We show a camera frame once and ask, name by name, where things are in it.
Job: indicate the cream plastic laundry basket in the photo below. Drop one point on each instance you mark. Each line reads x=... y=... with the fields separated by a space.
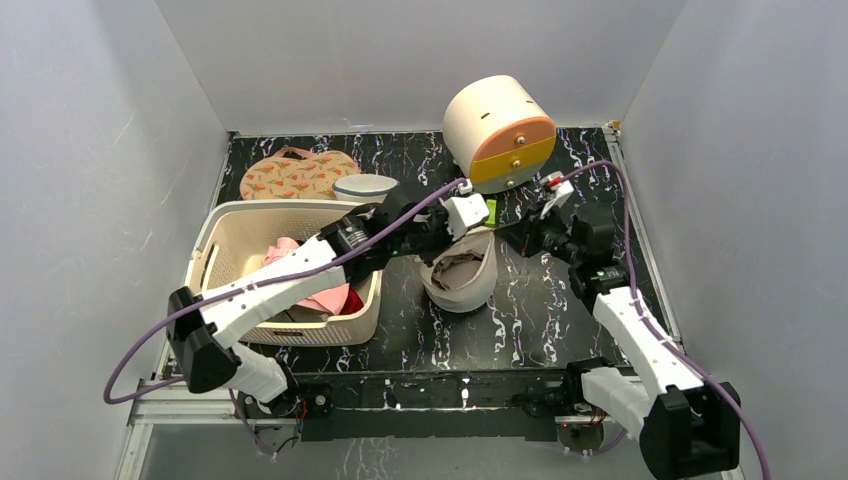
x=233 y=243

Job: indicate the dark clothes in basket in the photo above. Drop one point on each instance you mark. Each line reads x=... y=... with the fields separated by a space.
x=353 y=303

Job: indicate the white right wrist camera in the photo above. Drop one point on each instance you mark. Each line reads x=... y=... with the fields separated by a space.
x=557 y=191

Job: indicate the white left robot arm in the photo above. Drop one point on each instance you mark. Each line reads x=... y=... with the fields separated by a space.
x=205 y=329

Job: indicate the pink cloth in basket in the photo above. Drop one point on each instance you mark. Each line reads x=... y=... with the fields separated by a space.
x=331 y=301

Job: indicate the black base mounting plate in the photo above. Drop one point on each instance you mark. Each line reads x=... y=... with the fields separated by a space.
x=532 y=404

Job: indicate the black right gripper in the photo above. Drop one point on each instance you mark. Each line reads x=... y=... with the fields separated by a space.
x=525 y=232

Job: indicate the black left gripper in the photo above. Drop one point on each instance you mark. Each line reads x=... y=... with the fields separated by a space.
x=439 y=216

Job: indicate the green block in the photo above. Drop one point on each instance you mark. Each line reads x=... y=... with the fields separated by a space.
x=491 y=220

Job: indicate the blue-trimmed white mesh laundry bag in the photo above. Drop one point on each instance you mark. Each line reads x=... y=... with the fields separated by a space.
x=364 y=188

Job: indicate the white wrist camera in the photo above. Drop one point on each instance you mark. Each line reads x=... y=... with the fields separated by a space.
x=557 y=191
x=466 y=210

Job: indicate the cream round drawer cabinet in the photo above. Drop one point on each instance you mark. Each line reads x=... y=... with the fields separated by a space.
x=497 y=134

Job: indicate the aluminium table edge rail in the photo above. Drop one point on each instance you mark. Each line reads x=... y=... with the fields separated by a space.
x=172 y=434

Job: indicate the beige-trimmed white mesh laundry bag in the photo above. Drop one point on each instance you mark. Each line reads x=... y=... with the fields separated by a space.
x=475 y=294

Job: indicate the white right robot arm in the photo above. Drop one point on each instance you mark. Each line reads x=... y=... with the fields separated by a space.
x=683 y=426

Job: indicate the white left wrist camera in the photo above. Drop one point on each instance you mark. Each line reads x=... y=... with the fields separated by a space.
x=466 y=210

